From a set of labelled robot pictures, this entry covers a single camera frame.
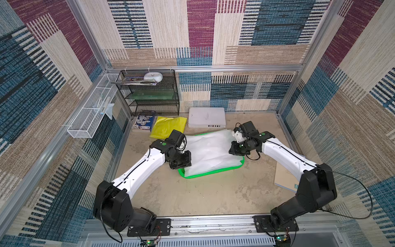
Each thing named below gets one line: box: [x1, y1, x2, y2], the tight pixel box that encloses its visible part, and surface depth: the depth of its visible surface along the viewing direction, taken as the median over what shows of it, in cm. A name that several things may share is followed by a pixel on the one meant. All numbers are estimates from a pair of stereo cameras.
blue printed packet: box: [136, 114, 155, 132], surface depth 116 cm
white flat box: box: [188, 107, 227, 129], surface depth 117 cm
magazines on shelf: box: [111, 76, 157, 86], surface depth 83 cm
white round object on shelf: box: [143, 71, 164, 85], surface depth 92 cm
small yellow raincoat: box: [149, 116, 188, 139], surface depth 114 cm
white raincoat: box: [184, 129, 244, 178], surface depth 87 cm
